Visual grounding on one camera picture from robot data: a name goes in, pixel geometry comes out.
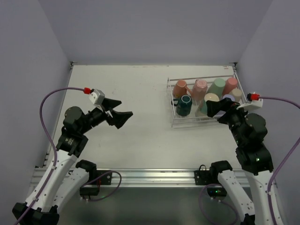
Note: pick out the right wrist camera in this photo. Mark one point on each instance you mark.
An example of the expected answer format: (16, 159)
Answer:
(251, 105)

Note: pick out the coral pink cup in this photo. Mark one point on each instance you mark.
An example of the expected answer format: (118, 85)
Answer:
(230, 84)

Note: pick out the orange mug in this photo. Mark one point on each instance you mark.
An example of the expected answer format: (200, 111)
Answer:
(180, 89)

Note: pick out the lavender cup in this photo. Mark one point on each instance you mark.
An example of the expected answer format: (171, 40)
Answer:
(231, 97)

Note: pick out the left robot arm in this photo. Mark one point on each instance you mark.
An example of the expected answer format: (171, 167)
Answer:
(67, 173)

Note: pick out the right black control box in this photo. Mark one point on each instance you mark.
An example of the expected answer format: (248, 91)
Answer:
(217, 192)

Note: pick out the black control box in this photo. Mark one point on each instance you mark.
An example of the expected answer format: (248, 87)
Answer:
(88, 192)
(217, 192)

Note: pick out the beige cup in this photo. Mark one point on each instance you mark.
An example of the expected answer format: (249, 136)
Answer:
(237, 94)

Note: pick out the clear wire dish rack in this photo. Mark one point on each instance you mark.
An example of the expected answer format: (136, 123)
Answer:
(191, 118)

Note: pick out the dark green mug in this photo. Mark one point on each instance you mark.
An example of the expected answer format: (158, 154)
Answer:
(183, 105)

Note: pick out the pink mug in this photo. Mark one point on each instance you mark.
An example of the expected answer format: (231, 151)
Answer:
(199, 89)

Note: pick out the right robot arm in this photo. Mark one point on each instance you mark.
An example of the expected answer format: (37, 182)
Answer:
(248, 130)

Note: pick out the cream and mint floral mug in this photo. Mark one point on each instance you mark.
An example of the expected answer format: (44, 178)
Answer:
(202, 108)

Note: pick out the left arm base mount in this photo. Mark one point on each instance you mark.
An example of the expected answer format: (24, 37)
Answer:
(95, 177)

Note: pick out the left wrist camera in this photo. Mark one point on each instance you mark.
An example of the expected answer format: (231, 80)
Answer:
(96, 97)

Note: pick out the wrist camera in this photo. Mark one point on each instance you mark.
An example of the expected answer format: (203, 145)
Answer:
(96, 97)
(251, 105)

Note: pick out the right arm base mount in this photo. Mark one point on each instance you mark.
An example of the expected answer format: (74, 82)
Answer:
(204, 176)

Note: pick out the light green cup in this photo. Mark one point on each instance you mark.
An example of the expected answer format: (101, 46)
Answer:
(217, 87)

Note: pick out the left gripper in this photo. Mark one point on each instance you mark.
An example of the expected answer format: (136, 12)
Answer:
(108, 113)

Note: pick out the aluminium mounting rail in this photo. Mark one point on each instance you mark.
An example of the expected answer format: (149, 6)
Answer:
(150, 178)

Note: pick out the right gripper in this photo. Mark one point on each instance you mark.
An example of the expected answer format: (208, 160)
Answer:
(228, 112)

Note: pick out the left black control box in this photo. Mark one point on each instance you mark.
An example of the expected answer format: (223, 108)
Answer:
(88, 192)

